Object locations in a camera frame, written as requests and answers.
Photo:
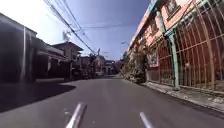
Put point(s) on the utility pole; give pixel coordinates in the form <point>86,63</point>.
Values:
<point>98,61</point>

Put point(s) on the climbing bush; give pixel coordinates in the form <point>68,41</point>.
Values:
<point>135,65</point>

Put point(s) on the grey asphalt road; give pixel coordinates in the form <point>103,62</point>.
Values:
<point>113,96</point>

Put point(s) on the row of houses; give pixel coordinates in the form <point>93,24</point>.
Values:
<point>73,60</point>

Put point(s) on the robot's own part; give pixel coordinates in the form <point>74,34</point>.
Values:
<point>76,116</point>
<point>146,120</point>

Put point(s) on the pink building with metal fence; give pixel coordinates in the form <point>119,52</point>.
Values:
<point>186,43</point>

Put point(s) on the grey concrete kerb strip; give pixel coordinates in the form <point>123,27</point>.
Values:
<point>196,96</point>

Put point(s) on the dark building with roof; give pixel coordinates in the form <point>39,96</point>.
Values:
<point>16,53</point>

